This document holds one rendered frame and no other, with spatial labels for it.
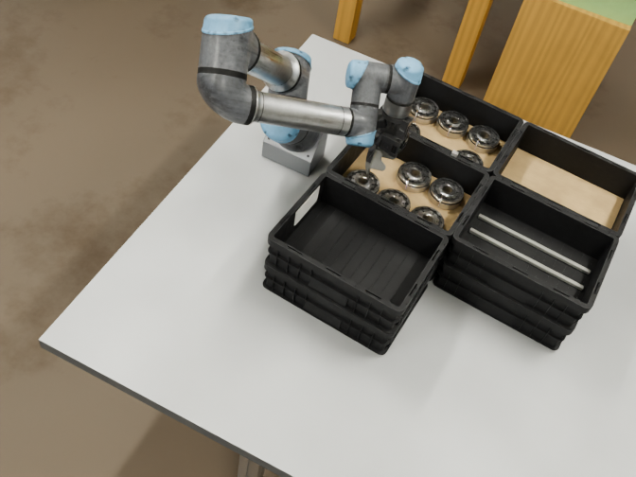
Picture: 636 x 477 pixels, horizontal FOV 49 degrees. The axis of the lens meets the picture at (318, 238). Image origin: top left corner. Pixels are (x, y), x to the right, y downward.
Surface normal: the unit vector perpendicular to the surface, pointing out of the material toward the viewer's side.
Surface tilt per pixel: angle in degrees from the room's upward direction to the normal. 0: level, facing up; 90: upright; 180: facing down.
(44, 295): 0
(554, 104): 90
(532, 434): 0
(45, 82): 0
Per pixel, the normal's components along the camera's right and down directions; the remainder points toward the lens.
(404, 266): 0.14, -0.62
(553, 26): -0.46, 0.65
